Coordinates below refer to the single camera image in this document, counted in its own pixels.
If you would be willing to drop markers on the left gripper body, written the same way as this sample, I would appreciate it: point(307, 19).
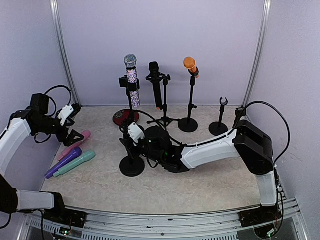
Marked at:
point(60, 135)

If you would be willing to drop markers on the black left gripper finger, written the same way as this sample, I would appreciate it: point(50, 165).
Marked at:
point(73, 137)
point(69, 122)

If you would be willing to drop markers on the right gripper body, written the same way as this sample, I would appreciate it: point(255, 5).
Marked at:
point(130, 149)

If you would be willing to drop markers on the pink microphone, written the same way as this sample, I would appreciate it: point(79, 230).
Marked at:
point(67, 150)

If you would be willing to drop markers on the purple microphone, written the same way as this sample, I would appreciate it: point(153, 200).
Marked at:
point(74, 153)

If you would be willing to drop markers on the black mint mic stand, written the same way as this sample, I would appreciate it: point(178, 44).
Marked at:
point(132, 167)

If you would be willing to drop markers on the mint green microphone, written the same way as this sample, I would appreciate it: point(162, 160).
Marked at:
point(85, 157)

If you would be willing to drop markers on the black tripod mic stand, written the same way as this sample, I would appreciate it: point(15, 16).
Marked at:
point(165, 120)

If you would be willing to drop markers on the black orange mic stand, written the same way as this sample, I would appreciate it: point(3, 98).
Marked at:
point(188, 124)

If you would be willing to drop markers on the black pink mic stand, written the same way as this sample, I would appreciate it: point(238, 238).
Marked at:
point(218, 127)

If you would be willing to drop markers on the black microphone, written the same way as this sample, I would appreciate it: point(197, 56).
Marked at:
point(154, 78)

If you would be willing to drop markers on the orange microphone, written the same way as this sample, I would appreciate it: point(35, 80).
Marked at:
point(190, 64)

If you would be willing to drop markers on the black purple mic stand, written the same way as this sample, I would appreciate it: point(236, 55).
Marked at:
point(239, 113)

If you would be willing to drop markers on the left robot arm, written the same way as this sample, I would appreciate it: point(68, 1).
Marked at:
point(23, 126)

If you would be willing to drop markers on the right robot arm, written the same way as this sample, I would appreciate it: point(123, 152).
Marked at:
point(244, 140)

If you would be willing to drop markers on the black glitter mic stand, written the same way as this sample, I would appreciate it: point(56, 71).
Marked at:
point(123, 82)

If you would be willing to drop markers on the glitter rhinestone microphone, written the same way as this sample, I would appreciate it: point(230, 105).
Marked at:
point(130, 62)

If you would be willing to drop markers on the red floral plate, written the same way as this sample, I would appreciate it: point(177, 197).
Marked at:
point(125, 116)

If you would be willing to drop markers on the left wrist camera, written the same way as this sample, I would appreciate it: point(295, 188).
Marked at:
point(68, 111)

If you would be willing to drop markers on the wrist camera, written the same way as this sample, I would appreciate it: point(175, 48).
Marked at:
point(135, 132)
point(68, 111)

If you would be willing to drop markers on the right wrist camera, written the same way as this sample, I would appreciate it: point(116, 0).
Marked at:
point(135, 132)

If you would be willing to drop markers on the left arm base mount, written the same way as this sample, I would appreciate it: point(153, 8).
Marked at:
point(69, 217)

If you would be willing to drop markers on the aluminium front rail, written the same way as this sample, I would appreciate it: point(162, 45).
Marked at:
point(103, 225)

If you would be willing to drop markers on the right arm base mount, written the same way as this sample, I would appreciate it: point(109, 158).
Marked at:
point(259, 216)

